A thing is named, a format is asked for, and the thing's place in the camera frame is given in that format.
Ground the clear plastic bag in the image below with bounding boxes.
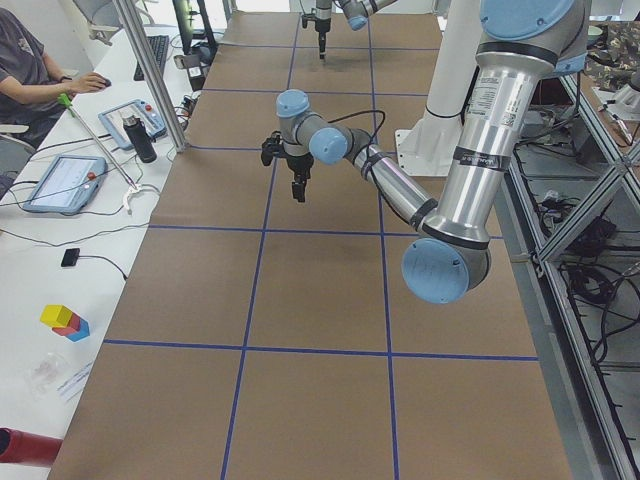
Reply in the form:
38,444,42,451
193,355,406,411
23,352,69,400

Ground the red cylinder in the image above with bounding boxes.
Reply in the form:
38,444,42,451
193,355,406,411
0,427,63,467

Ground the small black square device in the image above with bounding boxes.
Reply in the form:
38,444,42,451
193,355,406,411
60,248,80,268

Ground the far teach pendant tablet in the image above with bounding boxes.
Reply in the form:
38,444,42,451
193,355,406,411
98,99,166,150

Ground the teach pendant tablet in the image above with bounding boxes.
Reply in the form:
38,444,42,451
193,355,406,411
22,155,107,215
98,99,166,150

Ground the near teach pendant tablet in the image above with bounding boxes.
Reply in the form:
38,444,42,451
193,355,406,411
22,155,107,215

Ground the aluminium frame post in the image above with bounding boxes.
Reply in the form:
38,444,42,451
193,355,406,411
113,0,187,153

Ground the red wooden block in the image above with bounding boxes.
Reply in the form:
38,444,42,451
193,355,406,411
52,314,82,337

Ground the blue wooden block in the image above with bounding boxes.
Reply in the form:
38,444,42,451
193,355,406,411
65,317,90,342

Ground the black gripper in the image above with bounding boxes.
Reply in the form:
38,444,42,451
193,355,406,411
286,153,314,203
314,7,332,60

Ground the black camera cable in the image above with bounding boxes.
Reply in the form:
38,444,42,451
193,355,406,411
324,109,387,151

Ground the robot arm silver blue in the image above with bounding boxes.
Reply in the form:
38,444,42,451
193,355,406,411
261,1,591,304
301,0,395,60

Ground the yellow wooden block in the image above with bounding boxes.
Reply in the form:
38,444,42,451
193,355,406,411
40,304,73,328

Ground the black water bottle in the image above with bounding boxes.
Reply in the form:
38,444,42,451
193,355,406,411
123,115,157,163

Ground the seated person grey shirt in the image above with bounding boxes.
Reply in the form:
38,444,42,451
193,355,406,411
1,8,111,148

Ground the black monitor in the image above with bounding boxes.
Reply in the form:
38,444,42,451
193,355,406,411
172,0,218,62

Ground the black keyboard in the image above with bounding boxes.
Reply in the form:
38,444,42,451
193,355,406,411
133,35,170,81

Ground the grabber stick green handle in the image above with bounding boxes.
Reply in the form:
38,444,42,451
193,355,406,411
57,93,160,215

